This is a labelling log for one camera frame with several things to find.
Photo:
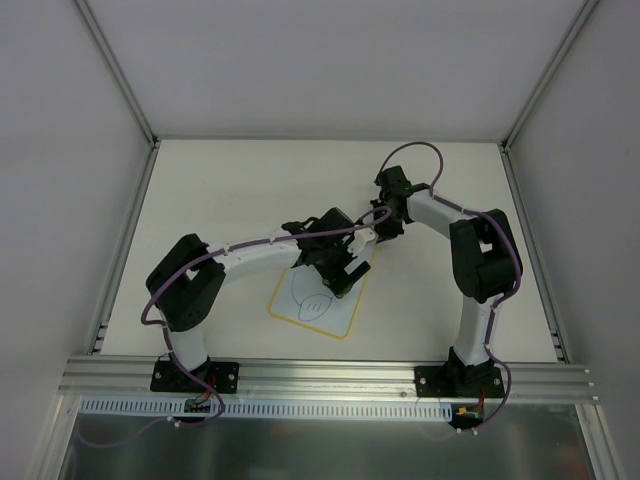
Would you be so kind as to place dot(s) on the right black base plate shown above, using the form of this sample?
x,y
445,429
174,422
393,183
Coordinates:
x,y
452,381

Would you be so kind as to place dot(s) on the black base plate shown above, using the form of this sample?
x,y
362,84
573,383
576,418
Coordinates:
x,y
222,376
452,381

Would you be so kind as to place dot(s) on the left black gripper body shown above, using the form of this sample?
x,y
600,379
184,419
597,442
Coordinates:
x,y
343,270

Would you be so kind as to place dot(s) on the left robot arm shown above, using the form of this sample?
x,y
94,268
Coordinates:
x,y
185,284

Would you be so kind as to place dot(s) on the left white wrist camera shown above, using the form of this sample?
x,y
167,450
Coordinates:
x,y
361,239

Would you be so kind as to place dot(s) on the aluminium mounting rail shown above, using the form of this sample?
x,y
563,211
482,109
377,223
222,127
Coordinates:
x,y
536,383

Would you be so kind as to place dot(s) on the right aluminium frame post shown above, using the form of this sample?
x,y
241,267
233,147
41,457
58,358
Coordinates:
x,y
559,54

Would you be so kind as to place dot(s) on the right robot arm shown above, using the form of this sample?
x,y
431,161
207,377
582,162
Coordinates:
x,y
487,270

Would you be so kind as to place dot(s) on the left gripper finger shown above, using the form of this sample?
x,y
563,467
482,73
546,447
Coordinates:
x,y
358,271
337,282

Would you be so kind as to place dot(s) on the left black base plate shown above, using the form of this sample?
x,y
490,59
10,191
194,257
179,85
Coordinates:
x,y
222,376

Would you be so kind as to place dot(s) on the yellow-framed small whiteboard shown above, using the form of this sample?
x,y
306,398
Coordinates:
x,y
301,299

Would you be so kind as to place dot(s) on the left aluminium frame post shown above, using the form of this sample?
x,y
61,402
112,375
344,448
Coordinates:
x,y
107,54

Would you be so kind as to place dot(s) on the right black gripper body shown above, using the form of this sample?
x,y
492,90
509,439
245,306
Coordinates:
x,y
382,223

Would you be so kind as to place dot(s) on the white slotted cable duct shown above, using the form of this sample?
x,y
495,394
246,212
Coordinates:
x,y
268,409

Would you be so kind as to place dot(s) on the aluminium frame post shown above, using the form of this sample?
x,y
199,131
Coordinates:
x,y
107,54
559,54

